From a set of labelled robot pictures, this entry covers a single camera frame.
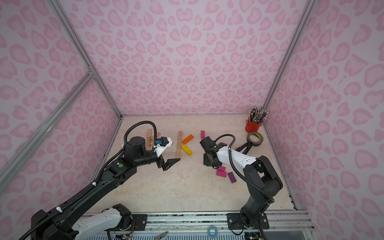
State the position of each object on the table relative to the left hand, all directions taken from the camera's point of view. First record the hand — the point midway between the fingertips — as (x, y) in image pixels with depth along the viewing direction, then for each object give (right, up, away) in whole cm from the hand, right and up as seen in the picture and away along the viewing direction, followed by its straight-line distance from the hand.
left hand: (177, 152), depth 71 cm
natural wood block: (-3, +6, +37) cm, 37 cm away
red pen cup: (+47, +12, +33) cm, 59 cm away
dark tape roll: (+48, +1, +31) cm, 57 cm away
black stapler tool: (+42, -3, +27) cm, 50 cm away
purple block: (+30, -18, +17) cm, 39 cm away
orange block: (+3, +3, +34) cm, 34 cm away
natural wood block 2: (-3, -5, +27) cm, 28 cm away
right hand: (+16, -9, +20) cm, 27 cm away
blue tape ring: (+16, -36, 0) cm, 39 cm away
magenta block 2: (+24, -13, +20) cm, 34 cm away
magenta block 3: (+24, -15, +18) cm, 34 cm away
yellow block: (+2, -3, +30) cm, 30 cm away
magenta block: (+14, +7, +37) cm, 40 cm away
